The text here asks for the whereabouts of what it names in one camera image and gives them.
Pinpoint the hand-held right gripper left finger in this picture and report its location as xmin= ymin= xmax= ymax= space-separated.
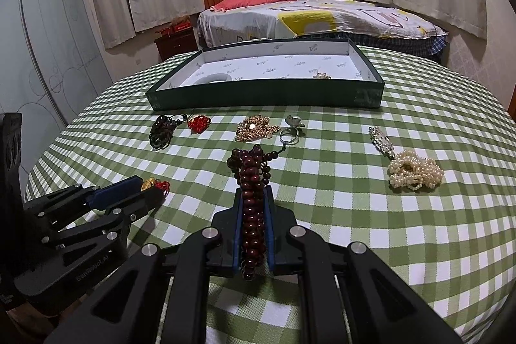
xmin=42 ymin=186 xmax=244 ymax=344

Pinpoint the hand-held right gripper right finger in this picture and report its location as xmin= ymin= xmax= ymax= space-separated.
xmin=263 ymin=185 xmax=464 ymax=344

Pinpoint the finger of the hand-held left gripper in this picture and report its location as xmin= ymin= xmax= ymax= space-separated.
xmin=47 ymin=188 xmax=166 ymax=249
xmin=23 ymin=176 xmax=143 ymax=229

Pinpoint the gold and red charm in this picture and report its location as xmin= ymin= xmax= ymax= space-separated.
xmin=140 ymin=176 xmax=169 ymax=192

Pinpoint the dark red bead necklace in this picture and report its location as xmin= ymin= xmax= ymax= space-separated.
xmin=226 ymin=144 xmax=291 ymax=281

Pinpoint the dark bead bracelet red knot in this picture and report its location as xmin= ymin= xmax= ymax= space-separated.
xmin=148 ymin=113 xmax=212 ymax=150

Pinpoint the gold chain necklace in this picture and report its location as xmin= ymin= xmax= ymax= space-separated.
xmin=235 ymin=116 xmax=282 ymax=143

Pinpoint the dark green jewelry box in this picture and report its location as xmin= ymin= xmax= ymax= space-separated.
xmin=145 ymin=38 xmax=384 ymax=113

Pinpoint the crystal hair clip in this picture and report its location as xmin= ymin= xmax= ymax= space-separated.
xmin=368 ymin=126 xmax=396 ymax=160

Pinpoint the white pearl necklace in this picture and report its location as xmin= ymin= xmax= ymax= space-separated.
xmin=387 ymin=151 xmax=444 ymax=192

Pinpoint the green checked tablecloth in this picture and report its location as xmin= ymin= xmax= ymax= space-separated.
xmin=24 ymin=42 xmax=516 ymax=344

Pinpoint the dark wooden nightstand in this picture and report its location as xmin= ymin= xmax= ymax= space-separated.
xmin=154 ymin=30 xmax=199 ymax=62

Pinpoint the frosted glass sliding door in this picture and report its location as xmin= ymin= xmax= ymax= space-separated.
xmin=0 ymin=0 xmax=116 ymax=127

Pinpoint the red gift box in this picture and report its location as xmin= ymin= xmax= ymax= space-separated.
xmin=169 ymin=17 xmax=194 ymax=34

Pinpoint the white yellow patterned bedspread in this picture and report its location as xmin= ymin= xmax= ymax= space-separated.
xmin=197 ymin=0 xmax=449 ymax=50

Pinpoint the blue plaid bed sheet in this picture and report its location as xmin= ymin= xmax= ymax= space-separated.
xmin=298 ymin=30 xmax=449 ymax=65

